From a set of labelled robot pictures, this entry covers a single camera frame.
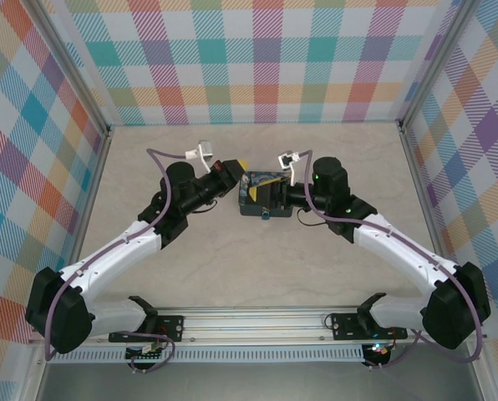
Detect aluminium corner post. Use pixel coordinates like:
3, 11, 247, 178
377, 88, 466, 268
33, 0, 112, 137
397, 0, 482, 135

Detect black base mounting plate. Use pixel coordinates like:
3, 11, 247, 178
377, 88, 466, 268
329, 312, 409, 342
108, 315, 186, 344

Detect aluminium mounting rail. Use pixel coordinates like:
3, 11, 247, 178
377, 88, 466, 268
106, 307, 409, 344

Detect white slotted cable duct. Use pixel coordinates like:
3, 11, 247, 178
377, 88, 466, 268
54, 348, 365, 364

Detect starry night painted tin box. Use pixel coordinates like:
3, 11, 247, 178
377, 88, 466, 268
233, 169, 295, 219

